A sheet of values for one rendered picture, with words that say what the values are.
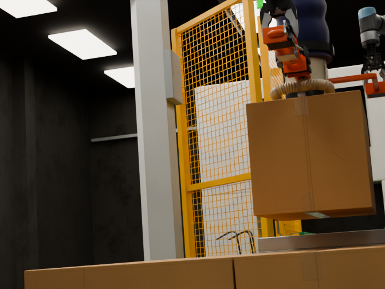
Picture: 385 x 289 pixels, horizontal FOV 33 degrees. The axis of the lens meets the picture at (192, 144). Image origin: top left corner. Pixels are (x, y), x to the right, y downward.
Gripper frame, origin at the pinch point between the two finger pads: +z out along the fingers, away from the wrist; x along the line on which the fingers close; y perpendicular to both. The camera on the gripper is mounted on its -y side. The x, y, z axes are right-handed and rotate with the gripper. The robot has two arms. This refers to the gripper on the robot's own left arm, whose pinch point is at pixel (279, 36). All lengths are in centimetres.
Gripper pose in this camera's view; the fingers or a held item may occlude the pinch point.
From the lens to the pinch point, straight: 207.8
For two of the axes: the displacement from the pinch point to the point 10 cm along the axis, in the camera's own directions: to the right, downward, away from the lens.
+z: 0.6, 9.8, -1.7
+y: 3.0, 1.4, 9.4
